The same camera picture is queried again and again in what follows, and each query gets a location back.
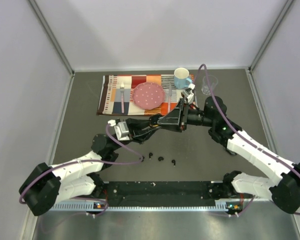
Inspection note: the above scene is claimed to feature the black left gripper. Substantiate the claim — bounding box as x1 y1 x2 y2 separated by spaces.
110 118 162 152

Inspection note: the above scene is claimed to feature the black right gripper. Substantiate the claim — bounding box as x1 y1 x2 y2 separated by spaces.
158 99 215 133

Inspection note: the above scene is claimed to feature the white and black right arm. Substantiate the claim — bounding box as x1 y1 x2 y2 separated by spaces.
157 96 300 214

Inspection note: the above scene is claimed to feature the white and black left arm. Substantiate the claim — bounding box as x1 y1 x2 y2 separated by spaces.
19 118 162 216

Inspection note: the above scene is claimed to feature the black marbled earbud case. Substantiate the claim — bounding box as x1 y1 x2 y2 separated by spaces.
224 148 237 156

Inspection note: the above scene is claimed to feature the pink dotted plate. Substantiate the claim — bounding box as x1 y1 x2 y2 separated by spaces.
131 82 165 110

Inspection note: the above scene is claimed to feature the light blue mug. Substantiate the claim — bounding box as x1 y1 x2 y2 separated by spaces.
174 67 193 90

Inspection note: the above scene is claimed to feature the colourful patchwork placemat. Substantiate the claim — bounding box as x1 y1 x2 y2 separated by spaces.
97 74 183 116

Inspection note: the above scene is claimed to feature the clear drinking glass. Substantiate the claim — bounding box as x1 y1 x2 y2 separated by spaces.
201 75 219 96

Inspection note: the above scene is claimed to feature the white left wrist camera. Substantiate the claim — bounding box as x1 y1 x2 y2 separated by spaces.
107 119 130 141

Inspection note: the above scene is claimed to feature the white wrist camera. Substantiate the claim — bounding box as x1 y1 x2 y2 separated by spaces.
181 83 195 104
107 119 130 141

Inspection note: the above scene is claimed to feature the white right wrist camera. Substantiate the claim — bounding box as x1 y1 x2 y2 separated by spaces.
181 83 195 104

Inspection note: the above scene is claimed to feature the knife with pink handle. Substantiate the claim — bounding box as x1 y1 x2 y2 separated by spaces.
167 82 172 113

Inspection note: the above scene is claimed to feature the fork with pink handle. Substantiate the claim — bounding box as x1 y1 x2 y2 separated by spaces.
120 82 125 114

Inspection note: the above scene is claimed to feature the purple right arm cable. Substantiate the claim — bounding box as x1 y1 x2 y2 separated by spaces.
194 63 300 216

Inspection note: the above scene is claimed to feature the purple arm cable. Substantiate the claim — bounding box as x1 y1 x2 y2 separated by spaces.
194 63 300 216
19 123 145 218

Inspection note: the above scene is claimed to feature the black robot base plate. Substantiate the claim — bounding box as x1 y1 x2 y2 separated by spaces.
99 181 241 208

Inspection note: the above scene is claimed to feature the aluminium frame rail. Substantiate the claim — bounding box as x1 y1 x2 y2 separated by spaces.
29 181 300 213

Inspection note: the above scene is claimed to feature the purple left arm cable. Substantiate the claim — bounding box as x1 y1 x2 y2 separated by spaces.
19 123 145 218

